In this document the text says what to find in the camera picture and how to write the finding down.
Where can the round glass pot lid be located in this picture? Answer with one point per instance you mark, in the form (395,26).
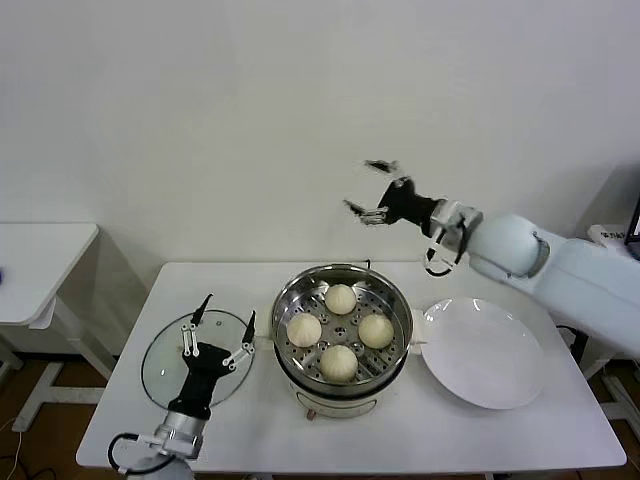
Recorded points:
(160,365)

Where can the white side table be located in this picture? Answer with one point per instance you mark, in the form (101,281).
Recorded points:
(45,260)

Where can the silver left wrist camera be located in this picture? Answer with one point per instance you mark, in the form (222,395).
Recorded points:
(182,446)

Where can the white steamed baozi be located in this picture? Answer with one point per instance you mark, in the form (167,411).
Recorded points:
(304,330)
(376,330)
(339,362)
(341,299)

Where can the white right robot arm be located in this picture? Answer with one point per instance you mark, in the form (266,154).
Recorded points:
(575,280)

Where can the white oval plate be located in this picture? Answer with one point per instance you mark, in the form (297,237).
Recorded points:
(480,350)

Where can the stainless steel steamer pot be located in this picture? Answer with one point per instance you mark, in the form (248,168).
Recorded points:
(340,402)

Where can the white desk with label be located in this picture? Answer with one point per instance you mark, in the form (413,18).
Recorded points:
(607,234)

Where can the perforated stainless steel steamer basket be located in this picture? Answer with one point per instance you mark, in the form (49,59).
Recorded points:
(395,310)

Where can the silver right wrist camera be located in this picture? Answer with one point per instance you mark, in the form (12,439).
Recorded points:
(452,220)

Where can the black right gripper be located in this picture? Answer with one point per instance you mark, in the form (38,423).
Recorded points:
(407,205)

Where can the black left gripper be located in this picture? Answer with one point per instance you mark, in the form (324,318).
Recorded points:
(205,375)

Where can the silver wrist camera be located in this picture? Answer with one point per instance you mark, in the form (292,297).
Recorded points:
(452,220)
(182,446)

